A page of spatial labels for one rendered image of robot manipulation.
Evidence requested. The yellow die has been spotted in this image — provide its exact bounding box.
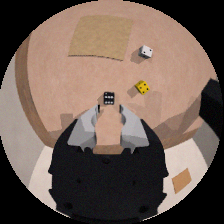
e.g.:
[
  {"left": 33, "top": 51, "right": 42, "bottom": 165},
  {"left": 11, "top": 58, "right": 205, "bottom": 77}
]
[{"left": 135, "top": 80, "right": 150, "bottom": 95}]

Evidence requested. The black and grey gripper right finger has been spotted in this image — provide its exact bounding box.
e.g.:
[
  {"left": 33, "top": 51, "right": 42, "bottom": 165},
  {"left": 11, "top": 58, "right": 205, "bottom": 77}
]
[{"left": 119, "top": 104, "right": 169, "bottom": 178}]

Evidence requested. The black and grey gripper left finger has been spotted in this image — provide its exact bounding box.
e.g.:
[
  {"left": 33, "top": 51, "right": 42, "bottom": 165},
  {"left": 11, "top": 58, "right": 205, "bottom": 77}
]
[{"left": 48, "top": 104, "right": 100, "bottom": 175}]

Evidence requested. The tan square mat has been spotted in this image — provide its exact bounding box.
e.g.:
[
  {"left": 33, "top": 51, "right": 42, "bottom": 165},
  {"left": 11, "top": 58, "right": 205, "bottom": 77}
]
[{"left": 68, "top": 15, "right": 133, "bottom": 61}]

